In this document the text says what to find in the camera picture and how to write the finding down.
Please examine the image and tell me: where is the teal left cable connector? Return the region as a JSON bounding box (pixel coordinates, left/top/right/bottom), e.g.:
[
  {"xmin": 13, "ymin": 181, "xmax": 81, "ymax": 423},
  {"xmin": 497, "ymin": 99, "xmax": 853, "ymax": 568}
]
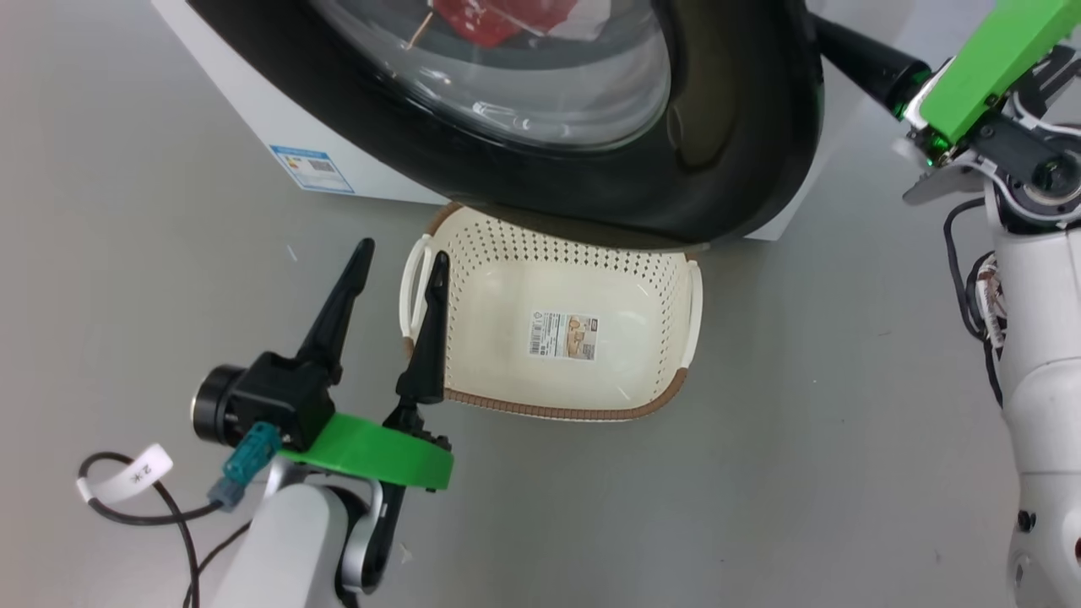
[{"xmin": 209, "ymin": 421, "xmax": 282, "ymax": 513}]

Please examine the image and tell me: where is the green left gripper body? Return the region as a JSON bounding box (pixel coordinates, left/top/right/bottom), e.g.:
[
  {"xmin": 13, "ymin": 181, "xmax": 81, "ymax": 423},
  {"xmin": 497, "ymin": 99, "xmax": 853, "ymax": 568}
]
[{"xmin": 279, "ymin": 404, "xmax": 455, "ymax": 493}]

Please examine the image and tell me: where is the red and white garment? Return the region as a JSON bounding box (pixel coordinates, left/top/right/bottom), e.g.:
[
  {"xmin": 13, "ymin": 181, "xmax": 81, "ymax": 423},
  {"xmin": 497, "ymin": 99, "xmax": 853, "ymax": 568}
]
[{"xmin": 429, "ymin": 0, "xmax": 611, "ymax": 49}]

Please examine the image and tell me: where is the black round glass washer door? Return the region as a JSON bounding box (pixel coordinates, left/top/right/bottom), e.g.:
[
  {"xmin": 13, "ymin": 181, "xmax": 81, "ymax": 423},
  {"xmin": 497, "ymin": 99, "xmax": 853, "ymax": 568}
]
[{"xmin": 186, "ymin": 0, "xmax": 825, "ymax": 251}]

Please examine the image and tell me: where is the paper label sticker in basket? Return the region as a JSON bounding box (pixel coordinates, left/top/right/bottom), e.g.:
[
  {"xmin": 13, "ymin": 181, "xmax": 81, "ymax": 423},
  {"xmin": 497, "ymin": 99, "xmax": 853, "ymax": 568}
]
[{"xmin": 529, "ymin": 311, "xmax": 599, "ymax": 362}]

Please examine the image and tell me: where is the white left cable tag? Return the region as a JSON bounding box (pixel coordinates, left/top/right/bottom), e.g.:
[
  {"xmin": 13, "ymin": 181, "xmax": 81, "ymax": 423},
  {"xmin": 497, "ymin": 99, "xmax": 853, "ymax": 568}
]
[{"xmin": 77, "ymin": 443, "xmax": 175, "ymax": 506}]

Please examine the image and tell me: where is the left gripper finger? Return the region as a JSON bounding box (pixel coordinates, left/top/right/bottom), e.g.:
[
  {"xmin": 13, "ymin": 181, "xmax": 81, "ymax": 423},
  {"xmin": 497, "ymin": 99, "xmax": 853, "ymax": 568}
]
[
  {"xmin": 296, "ymin": 238, "xmax": 375, "ymax": 383},
  {"xmin": 395, "ymin": 251, "xmax": 450, "ymax": 406}
]

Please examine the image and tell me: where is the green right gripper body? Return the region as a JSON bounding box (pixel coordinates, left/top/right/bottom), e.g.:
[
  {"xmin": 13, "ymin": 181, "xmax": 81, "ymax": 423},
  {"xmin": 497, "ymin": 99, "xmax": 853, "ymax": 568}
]
[{"xmin": 895, "ymin": 0, "xmax": 1081, "ymax": 167}]

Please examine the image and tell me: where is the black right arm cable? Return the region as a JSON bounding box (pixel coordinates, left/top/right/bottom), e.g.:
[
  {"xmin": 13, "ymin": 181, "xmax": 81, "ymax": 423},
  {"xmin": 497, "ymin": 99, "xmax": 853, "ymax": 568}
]
[{"xmin": 943, "ymin": 198, "xmax": 1008, "ymax": 408}]

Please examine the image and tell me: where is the cream perforated laundry basket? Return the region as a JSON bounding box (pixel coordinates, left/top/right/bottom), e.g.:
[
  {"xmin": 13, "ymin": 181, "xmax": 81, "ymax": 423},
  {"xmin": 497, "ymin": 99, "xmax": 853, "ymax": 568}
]
[{"xmin": 399, "ymin": 203, "xmax": 703, "ymax": 422}]

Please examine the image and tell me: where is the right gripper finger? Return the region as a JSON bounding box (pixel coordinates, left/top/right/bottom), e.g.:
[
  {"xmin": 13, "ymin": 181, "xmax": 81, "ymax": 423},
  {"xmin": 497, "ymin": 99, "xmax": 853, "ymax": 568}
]
[{"xmin": 807, "ymin": 11, "xmax": 932, "ymax": 107}]

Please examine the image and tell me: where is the white front-load washing machine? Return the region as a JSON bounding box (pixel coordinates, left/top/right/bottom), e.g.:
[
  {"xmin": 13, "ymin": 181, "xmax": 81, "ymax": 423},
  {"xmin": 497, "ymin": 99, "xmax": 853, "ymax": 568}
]
[{"xmin": 152, "ymin": 0, "xmax": 812, "ymax": 242}]

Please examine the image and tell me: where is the blue energy label sticker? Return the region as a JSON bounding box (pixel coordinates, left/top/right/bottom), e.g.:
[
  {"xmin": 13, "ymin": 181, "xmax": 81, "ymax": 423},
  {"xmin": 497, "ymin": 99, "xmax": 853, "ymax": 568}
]
[{"xmin": 269, "ymin": 144, "xmax": 356, "ymax": 196}]

